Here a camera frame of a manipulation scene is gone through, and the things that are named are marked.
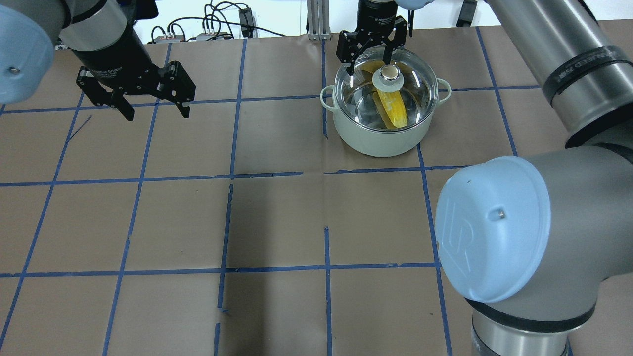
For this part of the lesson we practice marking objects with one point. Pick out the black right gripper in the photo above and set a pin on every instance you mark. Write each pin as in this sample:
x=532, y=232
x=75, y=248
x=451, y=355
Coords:
x=377, y=20

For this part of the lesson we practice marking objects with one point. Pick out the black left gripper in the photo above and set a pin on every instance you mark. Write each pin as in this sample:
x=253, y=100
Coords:
x=114, y=53

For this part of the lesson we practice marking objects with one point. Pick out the yellow corn cob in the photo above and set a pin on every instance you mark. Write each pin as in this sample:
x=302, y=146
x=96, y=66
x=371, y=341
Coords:
x=388, y=80

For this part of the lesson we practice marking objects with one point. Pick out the aluminium frame post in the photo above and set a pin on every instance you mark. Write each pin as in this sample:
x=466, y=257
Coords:
x=318, y=24

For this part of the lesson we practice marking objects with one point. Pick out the clear glass pot lid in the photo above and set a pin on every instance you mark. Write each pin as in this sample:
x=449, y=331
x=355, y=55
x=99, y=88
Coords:
x=412, y=66

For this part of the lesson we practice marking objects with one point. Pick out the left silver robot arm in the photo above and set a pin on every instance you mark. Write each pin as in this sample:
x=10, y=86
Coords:
x=101, y=35

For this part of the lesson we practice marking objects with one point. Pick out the pale green steel pot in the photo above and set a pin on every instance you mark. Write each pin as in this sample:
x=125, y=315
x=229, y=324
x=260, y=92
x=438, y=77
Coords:
x=381, y=133

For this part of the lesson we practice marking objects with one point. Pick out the small electronics board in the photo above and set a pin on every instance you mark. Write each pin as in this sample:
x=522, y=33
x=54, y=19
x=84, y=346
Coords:
x=169, y=38

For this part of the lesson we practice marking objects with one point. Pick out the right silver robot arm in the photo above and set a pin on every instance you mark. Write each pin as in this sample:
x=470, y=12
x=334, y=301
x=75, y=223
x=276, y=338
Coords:
x=528, y=241

